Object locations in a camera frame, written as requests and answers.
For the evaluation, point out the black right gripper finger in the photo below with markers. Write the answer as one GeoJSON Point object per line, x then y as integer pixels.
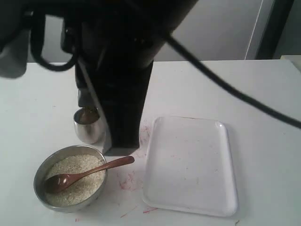
{"type": "Point", "coordinates": [121, 91]}

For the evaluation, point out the steel rice bowl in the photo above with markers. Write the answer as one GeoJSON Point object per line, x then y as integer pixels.
{"type": "Point", "coordinates": [41, 173]}

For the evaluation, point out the dark door frame post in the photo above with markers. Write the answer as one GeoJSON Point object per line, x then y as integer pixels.
{"type": "Point", "coordinates": [273, 29]}

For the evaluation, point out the brown wooden spoon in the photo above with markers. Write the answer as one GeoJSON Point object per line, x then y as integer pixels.
{"type": "Point", "coordinates": [60, 182]}

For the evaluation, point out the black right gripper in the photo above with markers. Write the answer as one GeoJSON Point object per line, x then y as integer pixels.
{"type": "Point", "coordinates": [130, 31]}

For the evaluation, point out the steel cup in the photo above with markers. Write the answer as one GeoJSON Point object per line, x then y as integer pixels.
{"type": "Point", "coordinates": [88, 125]}

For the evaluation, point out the white rice heap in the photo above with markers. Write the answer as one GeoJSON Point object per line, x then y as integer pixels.
{"type": "Point", "coordinates": [82, 189]}

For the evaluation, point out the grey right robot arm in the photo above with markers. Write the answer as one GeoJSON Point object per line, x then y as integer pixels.
{"type": "Point", "coordinates": [22, 31]}

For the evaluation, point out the white rectangular tray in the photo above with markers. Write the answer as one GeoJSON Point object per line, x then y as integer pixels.
{"type": "Point", "coordinates": [189, 167]}

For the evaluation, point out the white cabinet doors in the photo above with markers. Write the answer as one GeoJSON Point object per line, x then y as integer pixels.
{"type": "Point", "coordinates": [218, 29]}

